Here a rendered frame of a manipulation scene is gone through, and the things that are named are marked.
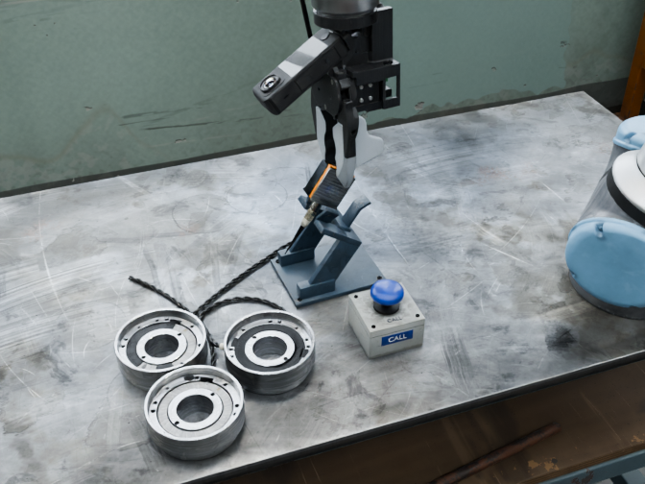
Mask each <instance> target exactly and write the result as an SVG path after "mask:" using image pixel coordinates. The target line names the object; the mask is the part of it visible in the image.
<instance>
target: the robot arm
mask: <svg viewBox="0 0 645 484"><path fill-rule="evenodd" d="M311 6H312V8H314V10H313V14H314V23H315V24H316V25H317V26H319V27H321V29H320V30H319V31H317V32H316V33H315V34H314V35H313V36H312V37H310V38H309V39H308V40H307V41H306V42H305V43H303V44H302V45H301V46H300V47H299V49H298V50H296V51H295V52H294V53H293V54H292V55H291V56H289V57H288V58H287V59H286V60H285V61H284V62H282V63H281V64H280V65H279V66H278V67H277V68H276V69H274V70H273V71H272V72H271V73H270V74H269V75H267V76H266V77H265V78H264V79H263V80H262V81H261V82H259V83H258V84H257V85H256V86H255V87H254V88H253V89H252V91H253V94H254V96H255V97H256V98H257V100H258V101H259V102H260V104H261V105H262V106H263V107H264V108H265V109H267V110H268V111H269V112H270V113H272V114H274V115H280V114H281V113H282V112H283V111H284V110H285V109H287V108H288V107H289V106H290V105H291V104H292V103H294V102H295V101H296V100H297V98H298V97H299V96H301V95H302V94H303V93H304V92H305V91H306V90H308V89H309V88H310V87H311V109H312V115H313V121H314V126H315V132H316V135H317V138H318V143H319V147H320V151H321V154H322V159H325V160H327V161H329V162H332V163H334V164H336V165H337V170H336V176H337V178H338V179H339V181H340V182H341V184H342V185H343V186H344V188H349V187H350V185H351V183H352V180H353V176H354V171H355V169H356V168H357V167H359V166H360V165H362V164H364V163H366V162H367V161H369V160H371V159H373V158H375V157H377V156H379V155H380V154H381V153H382V151H383V149H384V142H383V140H382V138H380V137H377V136H373V135H369V134H368V132H367V123H366V120H365V119H364V118H363V117H362V116H359V115H358V112H361V111H366V112H369V111H373V110H377V109H389V108H393V107H397V106H400V62H398V61H396V60H394V58H393V8H392V7H390V6H389V7H388V6H387V7H384V6H383V4H382V3H380V2H379V0H311ZM385 64H387V65H385ZM394 76H396V97H392V98H388V99H386V98H387V97H391V96H392V89H391V88H389V87H387V86H386V82H387V81H388V78H391V77H394ZM612 142H613V147H612V151H611V155H610V158H609V163H608V166H607V168H606V170H605V172H604V174H603V176H602V178H601V179H600V180H599V182H598V184H597V186H596V188H595V189H594V191H593V193H592V195H591V197H590V199H589V201H588V202H587V204H586V206H585V209H584V211H583V213H582V214H581V216H580V218H579V220H578V222H577V224H576V225H575V226H574V227H573V228H572V229H571V231H570V233H569V234H568V241H567V244H566V248H565V261H566V265H567V267H568V268H569V277H570V281H571V283H572V285H573V287H574V288H575V290H576V291H577V292H578V293H579V295H580V296H581V297H582V298H584V299H585V300H586V301H587V302H589V303H590V304H592V305H594V306H595V307H597V308H599V309H601V310H603V311H605V312H608V313H609V314H612V315H615V316H619V317H623V318H627V319H634V320H645V115H643V116H636V117H632V118H629V119H627V120H625V121H624V122H623V123H621V125H620V126H619V127H618V130H617V133H616V136H615V137H614V138H613V140H612Z"/></svg>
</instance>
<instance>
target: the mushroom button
mask: <svg viewBox="0 0 645 484"><path fill-rule="evenodd" d="M370 297H371V298H372V299H373V300H374V301H375V302H376V303H379V304H382V305H383V306H385V307H389V306H391V305H394V304H397V303H400V302H401V301H402V300H403V298H404V289H403V287H402V286H401V284H400V283H398V282H397V281H395V280H392V279H381V280H379V281H377V282H376V283H375V284H374V285H373V286H372V287H371V289H370Z"/></svg>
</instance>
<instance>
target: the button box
mask: <svg viewBox="0 0 645 484"><path fill-rule="evenodd" d="M400 284H401V286H402V287H403V289H404V298H403V300H402V301H401V302H399V303H397V304H394V305H391V306H389V307H385V306H383V305H382V304H379V303H377V302H375V301H374V300H373V299H372V298H371V297H370V290H367V291H363V292H359V293H354V294H350V295H348V322H349V324H350V326H351V327H352V329H353V331H354V333H355V335H356V336H357V338H358V340H359V342H360V344H361V346H362V347H363V349H364V351H365V353H366V355H367V357H368V358H369V359H373V358H376V357H380V356H383V355H387V354H391V353H395V352H399V351H405V350H408V349H412V348H416V347H420V346H422V344H423V334H424V324H425V318H424V316H423V315H422V313H421V312H420V310H419V309H418V307H417V305H416V304H415V302H414V300H413V299H412V297H411V296H410V294H409V293H408V291H407V290H406V288H405V287H404V285H403V284H402V282H400Z"/></svg>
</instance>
